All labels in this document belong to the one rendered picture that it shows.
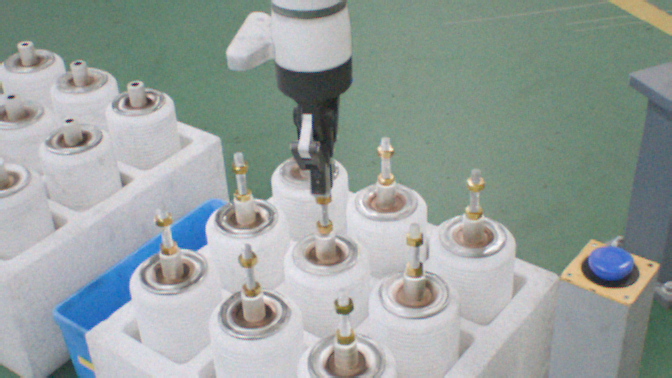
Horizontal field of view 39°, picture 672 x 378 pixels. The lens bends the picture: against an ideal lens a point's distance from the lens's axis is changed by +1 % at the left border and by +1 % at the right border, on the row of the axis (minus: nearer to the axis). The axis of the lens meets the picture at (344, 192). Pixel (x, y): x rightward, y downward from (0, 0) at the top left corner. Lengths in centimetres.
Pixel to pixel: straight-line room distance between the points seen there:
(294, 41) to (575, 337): 39
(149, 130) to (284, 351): 49
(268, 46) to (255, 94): 99
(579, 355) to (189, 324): 41
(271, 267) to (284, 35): 33
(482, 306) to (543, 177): 59
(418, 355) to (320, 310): 12
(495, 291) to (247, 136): 80
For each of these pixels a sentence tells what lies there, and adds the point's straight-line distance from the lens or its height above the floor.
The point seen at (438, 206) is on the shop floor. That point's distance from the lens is 153.
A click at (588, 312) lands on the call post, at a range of 93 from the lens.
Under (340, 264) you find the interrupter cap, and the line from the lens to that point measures 101.
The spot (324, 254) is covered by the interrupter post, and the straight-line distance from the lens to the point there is 102.
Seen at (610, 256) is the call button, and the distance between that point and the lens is 92.
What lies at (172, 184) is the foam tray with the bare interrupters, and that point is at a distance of 135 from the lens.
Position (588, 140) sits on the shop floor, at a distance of 173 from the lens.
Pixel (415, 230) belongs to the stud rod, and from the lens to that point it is 92.
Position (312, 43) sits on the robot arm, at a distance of 86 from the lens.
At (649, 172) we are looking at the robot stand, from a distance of 134.
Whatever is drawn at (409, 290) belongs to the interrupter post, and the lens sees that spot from 96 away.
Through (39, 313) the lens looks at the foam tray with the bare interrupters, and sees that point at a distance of 126.
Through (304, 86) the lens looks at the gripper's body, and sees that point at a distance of 88.
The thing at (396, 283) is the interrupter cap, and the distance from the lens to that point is 99.
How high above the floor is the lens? 90
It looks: 35 degrees down
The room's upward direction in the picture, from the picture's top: 3 degrees counter-clockwise
